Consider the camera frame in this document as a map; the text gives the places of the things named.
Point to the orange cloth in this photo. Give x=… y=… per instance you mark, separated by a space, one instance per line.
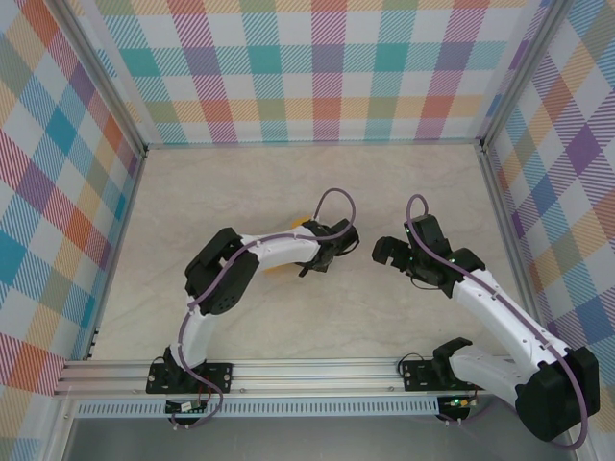
x=302 y=221

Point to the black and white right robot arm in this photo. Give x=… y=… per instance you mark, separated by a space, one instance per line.
x=552 y=398

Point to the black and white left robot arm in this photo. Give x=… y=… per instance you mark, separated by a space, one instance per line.
x=221 y=283

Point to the circuit board with green light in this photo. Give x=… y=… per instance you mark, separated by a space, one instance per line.
x=459 y=402

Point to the black circuit board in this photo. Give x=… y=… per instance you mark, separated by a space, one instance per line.
x=178 y=407

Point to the aluminium frame rail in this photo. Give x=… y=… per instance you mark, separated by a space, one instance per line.
x=312 y=144
x=511 y=240
x=117 y=249

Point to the wide aluminium mounting rail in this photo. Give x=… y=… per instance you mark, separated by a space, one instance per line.
x=312 y=377

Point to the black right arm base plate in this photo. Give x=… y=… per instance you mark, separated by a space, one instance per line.
x=418 y=377

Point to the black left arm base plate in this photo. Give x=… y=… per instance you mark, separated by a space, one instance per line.
x=218 y=377

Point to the aluminium frame post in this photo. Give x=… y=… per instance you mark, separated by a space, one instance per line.
x=517 y=72
x=108 y=81

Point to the aluminium frame bar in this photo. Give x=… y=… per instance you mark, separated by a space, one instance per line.
x=60 y=432

